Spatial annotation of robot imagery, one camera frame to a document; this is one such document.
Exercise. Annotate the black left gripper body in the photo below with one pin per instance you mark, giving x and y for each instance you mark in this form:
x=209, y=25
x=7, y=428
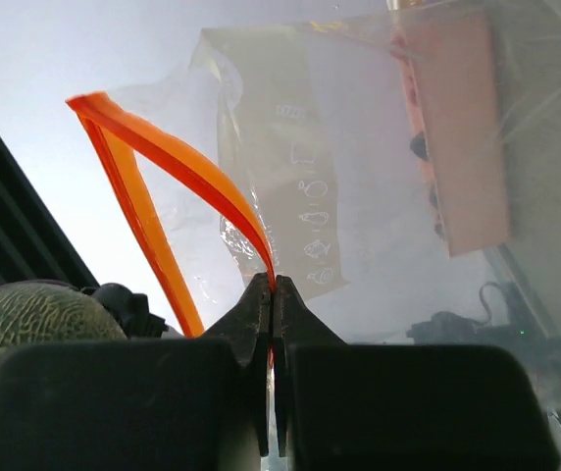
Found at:
x=129, y=309

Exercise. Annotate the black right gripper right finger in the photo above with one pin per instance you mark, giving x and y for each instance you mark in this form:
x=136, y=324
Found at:
x=347, y=406

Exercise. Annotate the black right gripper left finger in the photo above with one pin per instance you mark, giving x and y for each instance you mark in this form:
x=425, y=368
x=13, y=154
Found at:
x=142, y=404

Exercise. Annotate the green netted melon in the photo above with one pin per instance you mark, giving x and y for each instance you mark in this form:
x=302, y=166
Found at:
x=36, y=312

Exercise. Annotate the clear zip bag orange zipper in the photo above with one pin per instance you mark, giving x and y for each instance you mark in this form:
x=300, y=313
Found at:
x=285, y=150

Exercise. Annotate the pink divided organizer box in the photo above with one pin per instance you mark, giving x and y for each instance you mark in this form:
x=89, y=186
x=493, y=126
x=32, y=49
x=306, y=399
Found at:
x=444, y=53

